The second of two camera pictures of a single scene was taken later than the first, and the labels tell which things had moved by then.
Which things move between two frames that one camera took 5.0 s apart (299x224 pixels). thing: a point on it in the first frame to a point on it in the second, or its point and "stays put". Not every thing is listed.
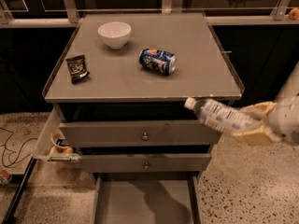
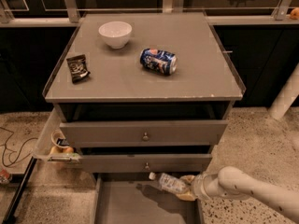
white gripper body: (286, 119) to (198, 185)
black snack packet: (78, 68) stays put
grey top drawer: (97, 133) stays put
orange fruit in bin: (61, 150) stays put
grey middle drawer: (144, 162) stays put
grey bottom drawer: (147, 198) stays put
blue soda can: (158, 61) stays put
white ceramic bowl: (115, 34) stays put
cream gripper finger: (262, 136) to (187, 196)
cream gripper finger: (259, 110) to (188, 178)
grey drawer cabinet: (119, 89) stays put
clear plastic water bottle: (223, 118) to (170, 183)
